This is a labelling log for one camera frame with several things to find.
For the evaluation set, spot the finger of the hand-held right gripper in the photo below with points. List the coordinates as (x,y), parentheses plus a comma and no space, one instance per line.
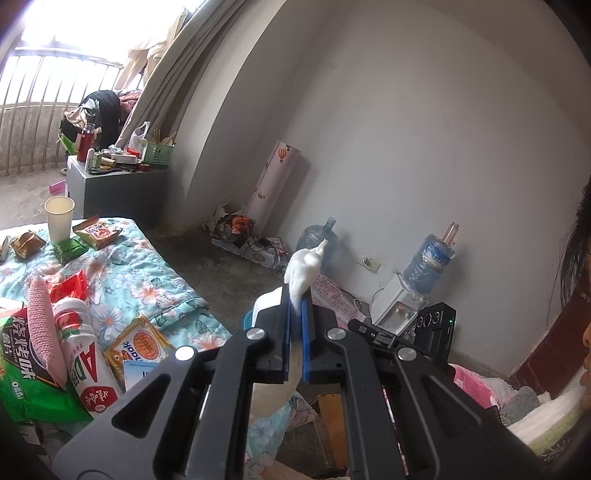
(374,331)

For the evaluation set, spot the white paper cup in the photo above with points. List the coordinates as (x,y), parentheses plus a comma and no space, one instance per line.
(60,219)

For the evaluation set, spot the beige curtain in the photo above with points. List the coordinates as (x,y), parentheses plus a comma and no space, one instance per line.
(184,69)

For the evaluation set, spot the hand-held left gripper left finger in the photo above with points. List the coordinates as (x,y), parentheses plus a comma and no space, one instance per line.
(287,323)

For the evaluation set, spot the white patterned tall box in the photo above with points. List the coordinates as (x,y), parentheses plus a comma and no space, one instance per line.
(272,184)

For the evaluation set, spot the beige snack packet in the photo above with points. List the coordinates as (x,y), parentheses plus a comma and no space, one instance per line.
(3,249)

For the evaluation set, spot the grey cabinet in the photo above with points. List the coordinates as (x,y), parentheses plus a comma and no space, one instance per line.
(120,194)

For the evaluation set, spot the floral teal blanket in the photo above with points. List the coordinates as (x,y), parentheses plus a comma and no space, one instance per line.
(138,286)

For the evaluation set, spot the wall socket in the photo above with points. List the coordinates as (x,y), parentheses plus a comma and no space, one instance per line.
(370,264)

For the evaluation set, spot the blue water dispenser bottle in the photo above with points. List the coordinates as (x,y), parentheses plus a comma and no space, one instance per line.
(429,263)

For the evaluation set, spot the pink floral cloth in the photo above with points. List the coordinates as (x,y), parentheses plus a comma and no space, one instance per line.
(480,385)

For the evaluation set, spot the red snack wrapper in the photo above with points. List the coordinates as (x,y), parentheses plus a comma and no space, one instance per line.
(69,288)

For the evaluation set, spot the white bottle with red cap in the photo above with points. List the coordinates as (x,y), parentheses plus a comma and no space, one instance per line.
(87,355)

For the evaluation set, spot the green snack packet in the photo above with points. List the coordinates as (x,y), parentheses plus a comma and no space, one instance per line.
(70,249)

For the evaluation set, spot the brown snack packet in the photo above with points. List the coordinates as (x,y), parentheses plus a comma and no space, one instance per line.
(27,244)

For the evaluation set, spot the pink rolled towel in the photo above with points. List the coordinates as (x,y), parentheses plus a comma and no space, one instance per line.
(44,327)

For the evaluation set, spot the orange snack bag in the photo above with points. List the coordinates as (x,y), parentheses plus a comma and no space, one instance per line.
(235,226)

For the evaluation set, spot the red thermos bottle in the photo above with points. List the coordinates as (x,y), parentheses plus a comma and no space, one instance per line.
(85,143)

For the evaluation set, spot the hanging cream clothes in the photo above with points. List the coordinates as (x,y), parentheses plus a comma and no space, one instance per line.
(152,39)

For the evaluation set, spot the metal balcony railing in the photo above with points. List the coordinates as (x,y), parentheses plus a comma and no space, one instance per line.
(41,101)

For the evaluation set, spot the yellow biscuit packet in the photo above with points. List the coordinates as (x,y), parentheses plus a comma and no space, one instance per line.
(141,344)

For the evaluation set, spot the green plastic basket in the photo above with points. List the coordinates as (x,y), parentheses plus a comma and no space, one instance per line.
(158,154)

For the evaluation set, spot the person's head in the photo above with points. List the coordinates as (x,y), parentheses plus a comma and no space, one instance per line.
(575,258)

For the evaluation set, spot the white plastic bag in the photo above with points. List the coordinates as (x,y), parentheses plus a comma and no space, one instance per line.
(138,136)

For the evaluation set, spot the pink printed mat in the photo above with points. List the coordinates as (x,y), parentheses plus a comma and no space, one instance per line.
(341,300)

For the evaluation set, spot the white fluffy garment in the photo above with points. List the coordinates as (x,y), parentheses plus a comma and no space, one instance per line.
(554,420)

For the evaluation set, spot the dark red wooden board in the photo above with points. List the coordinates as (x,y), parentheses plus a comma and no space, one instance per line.
(549,355)

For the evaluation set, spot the empty blue water jug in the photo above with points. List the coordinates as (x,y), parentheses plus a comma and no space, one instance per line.
(314,240)

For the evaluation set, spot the white water dispenser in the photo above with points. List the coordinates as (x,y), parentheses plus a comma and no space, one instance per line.
(397,304)

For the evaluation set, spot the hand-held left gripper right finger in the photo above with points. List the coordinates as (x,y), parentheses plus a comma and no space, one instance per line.
(305,341)

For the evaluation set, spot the green potato chips bag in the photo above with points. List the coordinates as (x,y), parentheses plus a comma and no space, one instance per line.
(27,369)

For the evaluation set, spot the orange and yellow snack packet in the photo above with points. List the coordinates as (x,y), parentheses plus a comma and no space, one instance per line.
(97,232)

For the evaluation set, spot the white tissue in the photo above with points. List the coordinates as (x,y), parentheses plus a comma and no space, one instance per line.
(302,270)

